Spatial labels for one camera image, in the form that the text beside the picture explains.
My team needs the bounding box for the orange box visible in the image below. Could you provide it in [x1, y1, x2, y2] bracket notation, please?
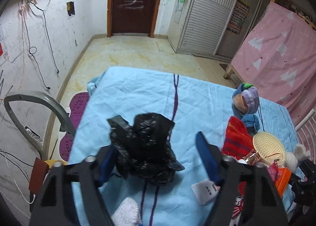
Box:
[275, 167, 292, 197]

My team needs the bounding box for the red hello kitty bag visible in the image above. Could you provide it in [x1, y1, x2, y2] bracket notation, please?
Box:
[221, 116, 254, 160]

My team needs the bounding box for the white paper label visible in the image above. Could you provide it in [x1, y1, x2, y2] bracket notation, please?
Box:
[191, 179, 220, 205]

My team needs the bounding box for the black plastic bag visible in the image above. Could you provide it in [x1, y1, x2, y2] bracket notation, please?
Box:
[107, 113, 185, 186]

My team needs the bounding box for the red white tube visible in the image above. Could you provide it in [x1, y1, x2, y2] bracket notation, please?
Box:
[238, 150, 261, 165]

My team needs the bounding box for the blue knitted ball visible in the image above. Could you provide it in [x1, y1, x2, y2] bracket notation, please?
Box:
[242, 114, 260, 134]

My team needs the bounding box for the purple knitted doll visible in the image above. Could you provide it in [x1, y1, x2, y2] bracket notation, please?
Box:
[232, 83, 260, 119]

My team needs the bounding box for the light blue bed sheet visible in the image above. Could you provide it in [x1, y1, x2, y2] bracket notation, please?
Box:
[67, 66, 305, 226]

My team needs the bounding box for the white metal chair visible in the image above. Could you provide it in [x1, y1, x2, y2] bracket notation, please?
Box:
[295, 109, 316, 163]

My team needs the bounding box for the white fluffy glove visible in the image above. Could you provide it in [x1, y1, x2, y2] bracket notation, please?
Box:
[111, 197, 142, 226]

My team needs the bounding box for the purple foot mat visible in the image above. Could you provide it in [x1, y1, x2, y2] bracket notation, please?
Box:
[59, 92, 89, 161]

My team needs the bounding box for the brown box on floor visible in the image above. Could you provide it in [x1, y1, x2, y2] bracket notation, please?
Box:
[28, 158, 49, 195]

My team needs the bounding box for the pink tree-print curtain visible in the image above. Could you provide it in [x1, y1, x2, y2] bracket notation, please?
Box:
[231, 3, 315, 125]

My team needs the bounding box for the white louvered wardrobe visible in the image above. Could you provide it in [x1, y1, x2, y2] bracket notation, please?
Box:
[167, 0, 270, 62]

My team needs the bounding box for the dark brown door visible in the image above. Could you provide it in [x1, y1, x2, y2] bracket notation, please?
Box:
[107, 0, 160, 37]

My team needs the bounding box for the colourful wall chart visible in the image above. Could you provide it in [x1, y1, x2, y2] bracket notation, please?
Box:
[227, 0, 250, 34]

